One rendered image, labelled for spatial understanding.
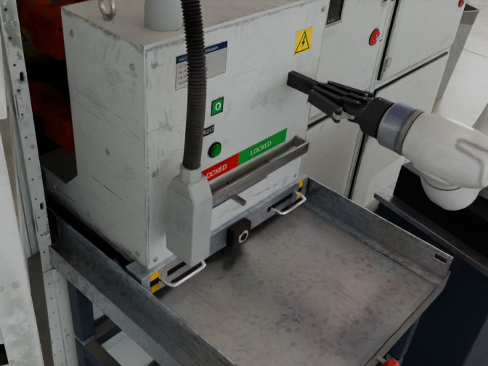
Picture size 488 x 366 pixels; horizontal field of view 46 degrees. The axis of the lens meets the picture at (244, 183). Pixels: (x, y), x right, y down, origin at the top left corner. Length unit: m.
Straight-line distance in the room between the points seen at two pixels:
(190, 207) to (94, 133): 0.26
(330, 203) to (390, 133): 0.44
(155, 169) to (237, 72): 0.24
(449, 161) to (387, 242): 0.44
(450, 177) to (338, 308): 0.38
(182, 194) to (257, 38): 0.33
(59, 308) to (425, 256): 0.88
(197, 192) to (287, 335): 0.37
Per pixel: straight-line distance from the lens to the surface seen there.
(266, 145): 1.26
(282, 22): 1.13
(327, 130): 2.03
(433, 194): 1.16
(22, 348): 0.60
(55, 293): 1.46
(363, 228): 1.44
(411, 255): 1.40
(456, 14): 2.67
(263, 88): 1.16
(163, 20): 0.96
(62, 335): 1.57
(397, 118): 1.06
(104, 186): 1.15
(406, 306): 1.30
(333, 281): 1.30
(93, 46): 1.01
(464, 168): 1.02
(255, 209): 1.32
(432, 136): 1.03
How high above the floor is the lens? 1.74
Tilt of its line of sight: 36 degrees down
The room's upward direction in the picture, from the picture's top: 6 degrees clockwise
